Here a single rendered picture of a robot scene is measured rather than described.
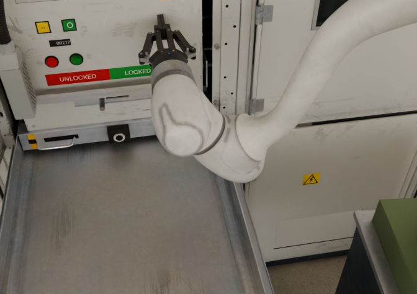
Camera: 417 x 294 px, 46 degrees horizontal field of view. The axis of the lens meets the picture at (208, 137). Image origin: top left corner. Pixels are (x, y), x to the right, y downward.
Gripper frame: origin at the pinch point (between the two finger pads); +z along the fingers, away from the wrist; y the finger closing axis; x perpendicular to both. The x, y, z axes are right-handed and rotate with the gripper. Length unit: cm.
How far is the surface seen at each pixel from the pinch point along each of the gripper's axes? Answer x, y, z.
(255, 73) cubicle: -20.2, 25.6, 5.4
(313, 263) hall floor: -123, 58, 6
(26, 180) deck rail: -38, -40, -8
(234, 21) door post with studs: -4.4, 19.4, 7.4
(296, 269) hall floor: -123, 50, 4
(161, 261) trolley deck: -38, -7, -39
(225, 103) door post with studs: -31.4, 17.7, 7.4
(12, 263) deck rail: -38, -40, -34
